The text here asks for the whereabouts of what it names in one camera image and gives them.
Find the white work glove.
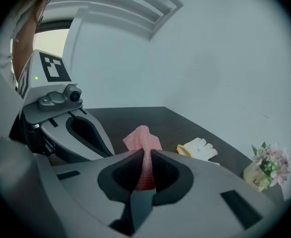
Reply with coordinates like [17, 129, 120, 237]
[176, 137, 222, 166]

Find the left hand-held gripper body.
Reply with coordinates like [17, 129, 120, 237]
[9, 49, 84, 156]

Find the pink cloth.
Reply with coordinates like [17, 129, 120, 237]
[122, 125, 163, 192]

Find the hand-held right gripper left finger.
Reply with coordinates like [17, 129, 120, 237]
[52, 149, 146, 237]

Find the cream pot with pink flowers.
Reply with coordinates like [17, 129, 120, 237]
[242, 141, 291, 192]

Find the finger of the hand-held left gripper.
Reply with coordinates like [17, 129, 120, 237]
[71, 107, 116, 158]
[40, 115, 112, 164]

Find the window with dark frame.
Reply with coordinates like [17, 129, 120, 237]
[33, 20, 71, 59]

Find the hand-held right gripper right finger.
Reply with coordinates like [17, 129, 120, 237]
[135, 149, 285, 238]

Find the person's left forearm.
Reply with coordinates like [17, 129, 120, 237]
[12, 0, 46, 84]

